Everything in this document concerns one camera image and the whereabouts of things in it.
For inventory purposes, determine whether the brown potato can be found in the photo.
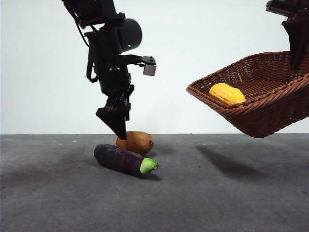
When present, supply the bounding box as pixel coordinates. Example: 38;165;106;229
115;130;155;156

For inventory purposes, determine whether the purple eggplant with green stem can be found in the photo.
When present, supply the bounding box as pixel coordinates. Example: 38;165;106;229
93;143;160;174

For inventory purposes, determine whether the brown wicker basket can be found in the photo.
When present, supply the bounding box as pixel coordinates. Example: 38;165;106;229
186;50;309;139

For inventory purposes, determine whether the yellow corn cob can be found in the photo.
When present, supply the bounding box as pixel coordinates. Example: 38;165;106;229
209;83;247;106

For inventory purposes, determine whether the pale grey left wrist camera box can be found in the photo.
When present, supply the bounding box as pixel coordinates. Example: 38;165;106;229
139;56;157;76

